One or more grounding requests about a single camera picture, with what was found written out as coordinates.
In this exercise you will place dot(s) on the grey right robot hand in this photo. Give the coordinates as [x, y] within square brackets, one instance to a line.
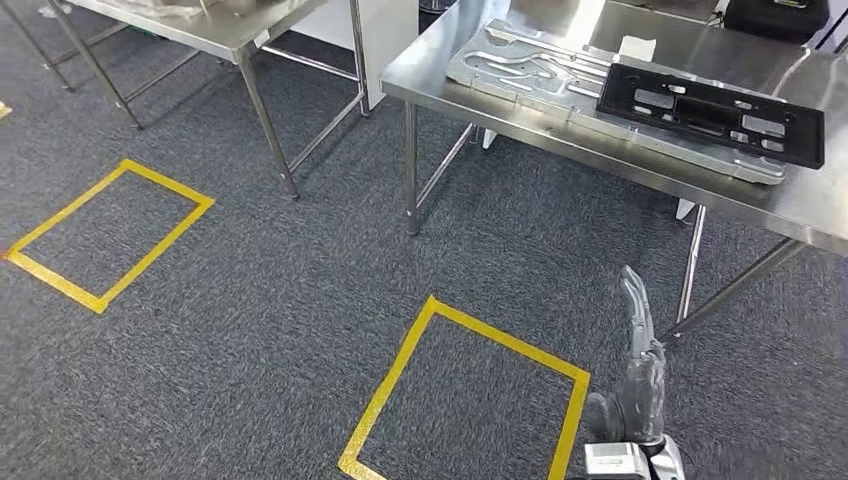
[639, 391]

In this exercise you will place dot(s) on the black plastic bracket part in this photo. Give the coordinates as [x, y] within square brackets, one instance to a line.
[613, 96]

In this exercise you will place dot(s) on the stainless steel workbench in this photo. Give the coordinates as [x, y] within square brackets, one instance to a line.
[424, 73]

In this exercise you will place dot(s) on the yellow floor tape square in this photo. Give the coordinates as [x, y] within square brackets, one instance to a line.
[387, 387]

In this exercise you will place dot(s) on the stamped metal panel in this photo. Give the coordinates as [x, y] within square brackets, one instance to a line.
[550, 89]

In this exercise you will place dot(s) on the white paper sheet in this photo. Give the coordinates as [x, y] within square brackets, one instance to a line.
[636, 48]

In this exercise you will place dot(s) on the black carrying case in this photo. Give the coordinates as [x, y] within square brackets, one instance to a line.
[775, 23]

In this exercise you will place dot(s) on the white cabinet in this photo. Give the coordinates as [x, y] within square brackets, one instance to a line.
[387, 40]

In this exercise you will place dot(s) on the grey side table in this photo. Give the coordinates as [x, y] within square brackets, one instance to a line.
[218, 26]

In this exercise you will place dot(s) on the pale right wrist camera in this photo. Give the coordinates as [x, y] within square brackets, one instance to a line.
[616, 460]

